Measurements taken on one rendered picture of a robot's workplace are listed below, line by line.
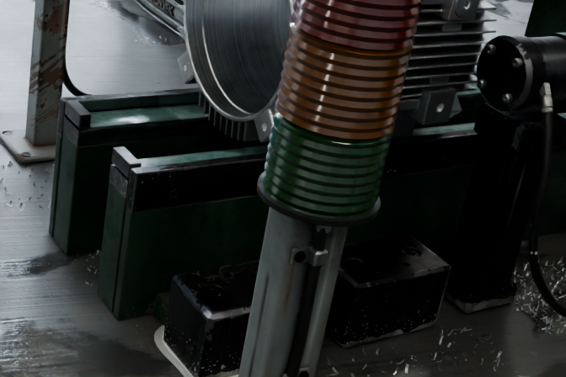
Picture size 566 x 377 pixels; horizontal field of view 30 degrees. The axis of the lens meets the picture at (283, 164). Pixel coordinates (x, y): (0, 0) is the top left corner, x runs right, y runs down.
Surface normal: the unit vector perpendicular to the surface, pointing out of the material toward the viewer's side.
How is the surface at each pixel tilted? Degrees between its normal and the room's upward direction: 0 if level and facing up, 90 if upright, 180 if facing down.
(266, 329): 90
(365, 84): 66
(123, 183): 90
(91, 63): 0
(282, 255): 90
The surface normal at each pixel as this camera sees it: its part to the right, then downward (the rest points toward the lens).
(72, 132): -0.83, 0.10
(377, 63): 0.40, 0.04
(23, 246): 0.17, -0.90
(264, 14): 0.58, 0.15
